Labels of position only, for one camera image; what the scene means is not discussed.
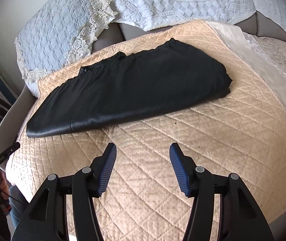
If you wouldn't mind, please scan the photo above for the person's left leg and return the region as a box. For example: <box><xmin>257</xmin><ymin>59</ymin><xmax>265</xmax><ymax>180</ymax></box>
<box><xmin>9</xmin><ymin>186</ymin><xmax>30</xmax><ymax>229</ymax></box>

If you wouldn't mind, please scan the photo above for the black jacket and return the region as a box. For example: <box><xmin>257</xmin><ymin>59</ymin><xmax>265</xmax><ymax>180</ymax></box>
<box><xmin>26</xmin><ymin>38</ymin><xmax>233</xmax><ymax>138</ymax></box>

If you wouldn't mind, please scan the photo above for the grey sofa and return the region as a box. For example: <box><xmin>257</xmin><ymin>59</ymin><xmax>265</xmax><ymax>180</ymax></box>
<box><xmin>0</xmin><ymin>10</ymin><xmax>286</xmax><ymax>229</ymax></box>

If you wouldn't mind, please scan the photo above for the beige quilted mat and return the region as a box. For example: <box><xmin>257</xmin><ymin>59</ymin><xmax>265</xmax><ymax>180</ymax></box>
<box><xmin>5</xmin><ymin>19</ymin><xmax>286</xmax><ymax>241</ymax></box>

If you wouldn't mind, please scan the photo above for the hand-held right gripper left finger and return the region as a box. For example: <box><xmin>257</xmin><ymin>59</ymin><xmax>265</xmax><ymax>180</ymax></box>
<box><xmin>11</xmin><ymin>143</ymin><xmax>117</xmax><ymax>241</ymax></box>

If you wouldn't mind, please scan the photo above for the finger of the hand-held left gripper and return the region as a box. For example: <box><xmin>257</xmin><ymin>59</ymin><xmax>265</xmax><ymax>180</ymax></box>
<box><xmin>0</xmin><ymin>143</ymin><xmax>20</xmax><ymax>167</ymax></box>

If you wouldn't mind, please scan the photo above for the white lace backrest cover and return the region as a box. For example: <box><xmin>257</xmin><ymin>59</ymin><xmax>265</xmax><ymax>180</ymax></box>
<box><xmin>103</xmin><ymin>0</ymin><xmax>286</xmax><ymax>39</ymax></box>

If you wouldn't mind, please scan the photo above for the blue quilted lace-trimmed cover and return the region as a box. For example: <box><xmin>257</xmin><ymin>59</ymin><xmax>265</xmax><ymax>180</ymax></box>
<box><xmin>15</xmin><ymin>0</ymin><xmax>118</xmax><ymax>97</ymax></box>

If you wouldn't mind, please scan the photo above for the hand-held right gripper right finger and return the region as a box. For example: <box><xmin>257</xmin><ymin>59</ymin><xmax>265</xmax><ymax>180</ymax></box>
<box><xmin>169</xmin><ymin>143</ymin><xmax>275</xmax><ymax>241</ymax></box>

